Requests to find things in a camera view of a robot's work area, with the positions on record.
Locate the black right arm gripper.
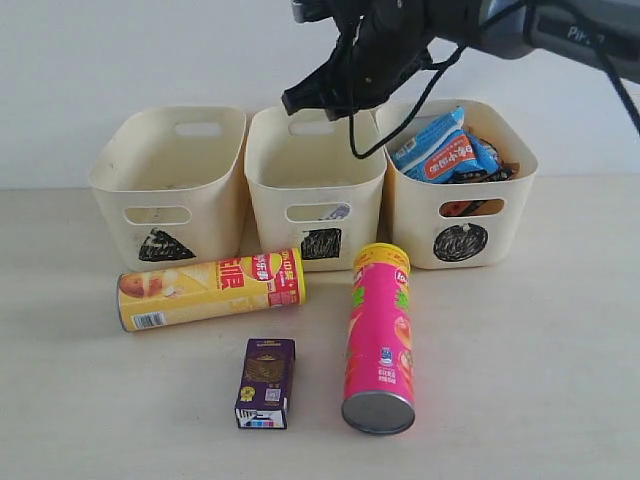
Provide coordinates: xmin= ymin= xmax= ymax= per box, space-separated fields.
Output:
xmin=281 ymin=1 xmax=481 ymax=121

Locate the blue noodle packet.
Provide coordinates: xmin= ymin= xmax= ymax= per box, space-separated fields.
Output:
xmin=391 ymin=106 xmax=486 ymax=184

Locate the blue white milk carton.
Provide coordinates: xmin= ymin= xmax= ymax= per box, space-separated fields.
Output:
xmin=319 ymin=203 xmax=350 ymax=221

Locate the orange noodle packet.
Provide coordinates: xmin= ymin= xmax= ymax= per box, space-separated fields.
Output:
xmin=439 ymin=128 xmax=522 ymax=217

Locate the purple drink carton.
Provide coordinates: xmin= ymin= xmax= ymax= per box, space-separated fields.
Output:
xmin=235 ymin=338 xmax=296 ymax=430

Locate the pink chips can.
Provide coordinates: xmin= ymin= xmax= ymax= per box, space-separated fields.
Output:
xmin=341 ymin=243 xmax=416 ymax=435

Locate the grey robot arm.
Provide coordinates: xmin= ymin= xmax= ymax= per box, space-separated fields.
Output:
xmin=282 ymin=1 xmax=639 ymax=120

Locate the cream bin with square mark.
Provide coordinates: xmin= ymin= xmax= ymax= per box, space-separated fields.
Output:
xmin=244 ymin=107 xmax=387 ymax=271

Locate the cream bin with circle mark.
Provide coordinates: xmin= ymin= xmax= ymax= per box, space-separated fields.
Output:
xmin=383 ymin=99 xmax=538 ymax=270

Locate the cream bin with triangle mark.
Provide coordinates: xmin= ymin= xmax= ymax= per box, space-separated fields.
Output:
xmin=89 ymin=106 xmax=248 ymax=271

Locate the yellow chips can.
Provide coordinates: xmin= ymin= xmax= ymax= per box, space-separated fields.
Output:
xmin=117 ymin=248 xmax=306 ymax=332

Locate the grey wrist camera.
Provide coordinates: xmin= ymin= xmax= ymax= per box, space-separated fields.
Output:
xmin=291 ymin=0 xmax=332 ymax=24

